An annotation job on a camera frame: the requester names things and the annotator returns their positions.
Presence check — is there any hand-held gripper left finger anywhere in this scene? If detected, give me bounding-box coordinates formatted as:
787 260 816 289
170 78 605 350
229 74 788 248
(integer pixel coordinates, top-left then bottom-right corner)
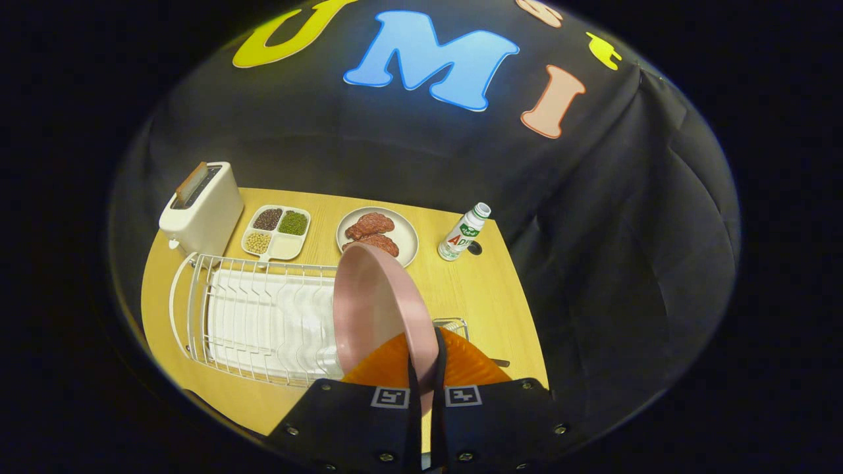
267 332 422 471

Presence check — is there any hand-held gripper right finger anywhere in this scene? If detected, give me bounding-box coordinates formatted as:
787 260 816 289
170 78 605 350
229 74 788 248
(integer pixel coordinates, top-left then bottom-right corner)
431 327 574 471

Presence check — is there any wire cutlery basket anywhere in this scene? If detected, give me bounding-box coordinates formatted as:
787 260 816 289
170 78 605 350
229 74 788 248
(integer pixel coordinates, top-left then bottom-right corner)
431 317 470 342

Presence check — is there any pink plate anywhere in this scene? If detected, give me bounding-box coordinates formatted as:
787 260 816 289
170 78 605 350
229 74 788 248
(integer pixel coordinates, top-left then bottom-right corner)
332 242 440 415

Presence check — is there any white wire dish rack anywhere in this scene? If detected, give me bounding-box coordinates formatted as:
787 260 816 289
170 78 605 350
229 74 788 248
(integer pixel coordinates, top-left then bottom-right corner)
169 252 350 388

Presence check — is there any beige round plate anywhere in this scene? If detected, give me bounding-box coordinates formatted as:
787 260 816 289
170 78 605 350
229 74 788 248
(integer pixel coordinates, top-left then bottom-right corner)
336 207 420 268

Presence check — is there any red meat piece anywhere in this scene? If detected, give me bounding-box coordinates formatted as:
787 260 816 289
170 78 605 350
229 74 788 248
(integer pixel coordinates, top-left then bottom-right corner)
345 212 396 241
341 234 400 258

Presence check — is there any white green drink bottle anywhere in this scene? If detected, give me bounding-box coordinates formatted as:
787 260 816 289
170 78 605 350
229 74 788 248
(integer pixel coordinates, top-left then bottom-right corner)
438 202 492 262

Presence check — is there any white drain tray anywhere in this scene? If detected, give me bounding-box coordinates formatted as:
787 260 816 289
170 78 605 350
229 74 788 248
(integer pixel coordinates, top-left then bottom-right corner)
205 267 346 382

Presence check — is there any divided tray of beans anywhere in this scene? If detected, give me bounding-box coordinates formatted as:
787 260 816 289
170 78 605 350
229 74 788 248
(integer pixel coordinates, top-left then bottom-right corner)
241 205 312 262

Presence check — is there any cream white toaster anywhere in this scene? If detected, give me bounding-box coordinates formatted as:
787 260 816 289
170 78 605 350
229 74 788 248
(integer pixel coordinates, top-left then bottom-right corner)
159 161 245 259

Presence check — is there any toast bread slice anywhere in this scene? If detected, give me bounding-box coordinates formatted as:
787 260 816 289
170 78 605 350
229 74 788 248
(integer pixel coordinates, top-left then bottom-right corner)
175 162 210 203

